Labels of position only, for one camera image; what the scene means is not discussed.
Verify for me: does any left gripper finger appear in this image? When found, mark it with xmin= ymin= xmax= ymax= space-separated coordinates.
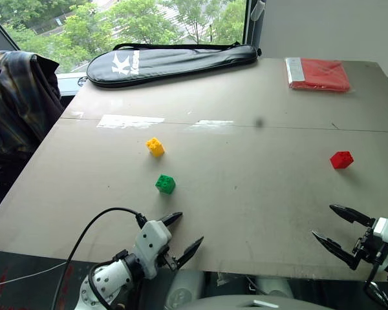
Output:
xmin=175 ymin=236 xmax=205 ymax=270
xmin=160 ymin=211 xmax=184 ymax=231

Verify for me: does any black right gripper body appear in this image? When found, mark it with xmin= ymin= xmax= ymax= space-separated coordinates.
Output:
xmin=352 ymin=226 xmax=388 ymax=269

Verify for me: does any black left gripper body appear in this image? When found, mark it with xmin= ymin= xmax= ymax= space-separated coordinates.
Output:
xmin=156 ymin=244 xmax=179 ymax=272

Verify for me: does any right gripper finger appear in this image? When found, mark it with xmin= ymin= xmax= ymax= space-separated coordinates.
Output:
xmin=329 ymin=203 xmax=376 ymax=227
xmin=311 ymin=230 xmax=360 ymax=271

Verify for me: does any pale grey rounded cylinder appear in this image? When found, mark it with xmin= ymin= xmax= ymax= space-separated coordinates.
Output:
xmin=254 ymin=277 xmax=294 ymax=298
xmin=164 ymin=270 xmax=206 ymax=310

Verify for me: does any green toy brick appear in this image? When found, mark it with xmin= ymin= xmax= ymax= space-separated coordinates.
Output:
xmin=154 ymin=173 xmax=177 ymax=195

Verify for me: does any red toy brick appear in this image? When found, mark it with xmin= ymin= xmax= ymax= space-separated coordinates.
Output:
xmin=329 ymin=150 xmax=355 ymax=170

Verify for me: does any yellow toy brick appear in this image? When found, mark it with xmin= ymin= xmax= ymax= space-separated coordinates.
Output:
xmin=145 ymin=136 xmax=166 ymax=158

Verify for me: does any red cloth in plastic bag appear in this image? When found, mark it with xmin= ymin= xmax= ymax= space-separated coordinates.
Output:
xmin=284 ymin=56 xmax=357 ymax=95

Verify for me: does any black racket bag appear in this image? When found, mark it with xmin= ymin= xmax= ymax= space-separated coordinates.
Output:
xmin=85 ymin=41 xmax=263 ymax=89

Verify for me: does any dark patterned jacket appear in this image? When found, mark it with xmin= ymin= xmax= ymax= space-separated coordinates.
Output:
xmin=0 ymin=49 xmax=66 ymax=183

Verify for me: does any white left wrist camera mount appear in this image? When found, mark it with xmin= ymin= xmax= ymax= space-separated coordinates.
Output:
xmin=134 ymin=220 xmax=173 ymax=280

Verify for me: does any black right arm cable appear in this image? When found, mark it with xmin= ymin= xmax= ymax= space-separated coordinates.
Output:
xmin=363 ymin=258 xmax=388 ymax=310

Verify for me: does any thin white wire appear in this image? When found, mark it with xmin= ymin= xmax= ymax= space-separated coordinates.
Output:
xmin=0 ymin=260 xmax=68 ymax=289

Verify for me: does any black window frame post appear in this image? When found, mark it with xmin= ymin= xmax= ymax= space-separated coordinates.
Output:
xmin=244 ymin=0 xmax=263 ymax=47

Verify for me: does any white window handle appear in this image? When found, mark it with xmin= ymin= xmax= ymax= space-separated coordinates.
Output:
xmin=250 ymin=0 xmax=267 ymax=21

